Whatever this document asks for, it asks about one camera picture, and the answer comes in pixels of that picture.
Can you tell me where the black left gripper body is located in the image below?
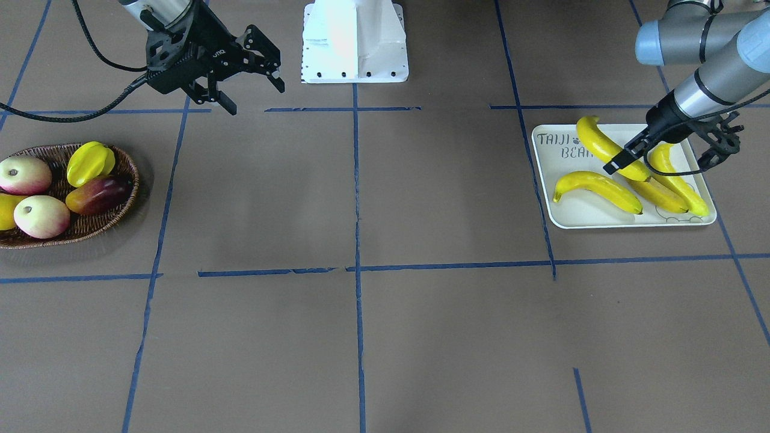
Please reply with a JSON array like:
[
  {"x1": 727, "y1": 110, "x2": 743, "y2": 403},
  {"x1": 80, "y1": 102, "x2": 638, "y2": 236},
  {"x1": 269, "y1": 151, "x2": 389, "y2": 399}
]
[{"x1": 644, "y1": 92, "x2": 744, "y2": 172}]

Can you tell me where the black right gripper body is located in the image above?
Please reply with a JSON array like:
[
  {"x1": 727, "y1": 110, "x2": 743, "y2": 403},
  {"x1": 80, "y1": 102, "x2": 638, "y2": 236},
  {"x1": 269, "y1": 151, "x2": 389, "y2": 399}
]
[{"x1": 144, "y1": 1, "x2": 242, "y2": 95}]

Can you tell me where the yellow banana moved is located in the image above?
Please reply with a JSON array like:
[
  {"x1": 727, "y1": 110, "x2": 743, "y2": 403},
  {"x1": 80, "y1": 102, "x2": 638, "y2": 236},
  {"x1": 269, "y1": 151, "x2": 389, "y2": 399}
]
[
  {"x1": 625, "y1": 177, "x2": 689, "y2": 214},
  {"x1": 647, "y1": 143, "x2": 710, "y2": 217}
]

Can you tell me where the yellow banana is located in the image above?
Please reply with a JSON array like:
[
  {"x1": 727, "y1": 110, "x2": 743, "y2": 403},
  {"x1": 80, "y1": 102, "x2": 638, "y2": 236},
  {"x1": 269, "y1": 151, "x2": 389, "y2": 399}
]
[{"x1": 576, "y1": 115, "x2": 652, "y2": 182}]

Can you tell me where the yellow banana basket edge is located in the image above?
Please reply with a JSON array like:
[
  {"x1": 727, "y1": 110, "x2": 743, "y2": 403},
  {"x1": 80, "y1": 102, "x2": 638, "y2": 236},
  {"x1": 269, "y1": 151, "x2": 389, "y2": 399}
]
[{"x1": 552, "y1": 171, "x2": 644, "y2": 215}]

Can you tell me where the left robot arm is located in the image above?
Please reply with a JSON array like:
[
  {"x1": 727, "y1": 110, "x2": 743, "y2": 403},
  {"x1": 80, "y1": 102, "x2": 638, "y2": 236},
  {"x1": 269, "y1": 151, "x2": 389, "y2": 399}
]
[{"x1": 604, "y1": 1, "x2": 769, "y2": 174}]

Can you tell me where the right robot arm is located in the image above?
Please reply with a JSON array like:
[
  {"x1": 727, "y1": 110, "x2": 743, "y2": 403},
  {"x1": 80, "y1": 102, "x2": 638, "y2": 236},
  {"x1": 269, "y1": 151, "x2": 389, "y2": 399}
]
[{"x1": 120, "y1": 1, "x2": 286, "y2": 115}]

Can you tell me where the brown wicker basket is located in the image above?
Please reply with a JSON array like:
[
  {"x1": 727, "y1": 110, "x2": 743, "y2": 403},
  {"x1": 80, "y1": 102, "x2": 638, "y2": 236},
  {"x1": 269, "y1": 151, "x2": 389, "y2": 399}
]
[{"x1": 1, "y1": 143, "x2": 141, "y2": 250}]

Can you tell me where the white bear tray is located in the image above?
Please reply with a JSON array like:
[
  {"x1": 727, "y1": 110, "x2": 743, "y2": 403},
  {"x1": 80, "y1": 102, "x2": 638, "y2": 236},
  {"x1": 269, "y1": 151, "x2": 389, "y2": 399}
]
[{"x1": 531, "y1": 124, "x2": 718, "y2": 229}]

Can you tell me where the yellow starfruit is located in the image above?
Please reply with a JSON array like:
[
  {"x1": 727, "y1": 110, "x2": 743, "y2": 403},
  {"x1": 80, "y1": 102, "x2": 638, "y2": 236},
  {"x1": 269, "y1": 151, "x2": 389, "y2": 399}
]
[{"x1": 66, "y1": 141, "x2": 116, "y2": 188}]

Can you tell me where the pink white peach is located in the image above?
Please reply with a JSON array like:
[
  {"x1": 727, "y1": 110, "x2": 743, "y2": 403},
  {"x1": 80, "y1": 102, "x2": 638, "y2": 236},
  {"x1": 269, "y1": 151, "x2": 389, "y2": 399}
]
[{"x1": 13, "y1": 195, "x2": 70, "y2": 239}]

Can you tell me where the yellow lemon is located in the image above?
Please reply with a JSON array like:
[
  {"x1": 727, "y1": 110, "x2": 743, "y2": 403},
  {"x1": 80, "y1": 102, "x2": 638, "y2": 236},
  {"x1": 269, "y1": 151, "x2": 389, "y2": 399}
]
[{"x1": 0, "y1": 192, "x2": 27, "y2": 231}]

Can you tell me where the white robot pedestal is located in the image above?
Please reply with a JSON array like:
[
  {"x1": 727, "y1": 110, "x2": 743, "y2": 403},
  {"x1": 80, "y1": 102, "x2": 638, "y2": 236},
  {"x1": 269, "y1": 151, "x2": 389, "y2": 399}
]
[{"x1": 301, "y1": 1, "x2": 410, "y2": 84}]

